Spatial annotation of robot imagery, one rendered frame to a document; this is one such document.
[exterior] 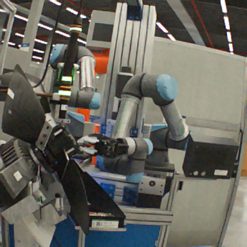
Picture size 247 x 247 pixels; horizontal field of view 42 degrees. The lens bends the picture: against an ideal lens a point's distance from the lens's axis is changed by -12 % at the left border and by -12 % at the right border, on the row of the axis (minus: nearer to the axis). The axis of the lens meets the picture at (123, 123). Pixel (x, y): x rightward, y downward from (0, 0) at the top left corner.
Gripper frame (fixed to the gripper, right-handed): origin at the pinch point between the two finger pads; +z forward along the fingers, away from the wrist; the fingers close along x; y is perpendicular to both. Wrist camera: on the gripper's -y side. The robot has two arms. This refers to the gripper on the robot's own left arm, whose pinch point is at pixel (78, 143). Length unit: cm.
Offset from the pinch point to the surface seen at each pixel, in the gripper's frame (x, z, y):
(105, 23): -102, -226, -322
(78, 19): -47.8, 11.8, 0.3
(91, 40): -71, -212, -328
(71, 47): -36.1, 12.1, 1.3
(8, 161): 4.7, 34.9, 9.6
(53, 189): 17.2, 12.5, 5.2
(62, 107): -14.0, 12.2, 3.9
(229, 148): -6, -67, 27
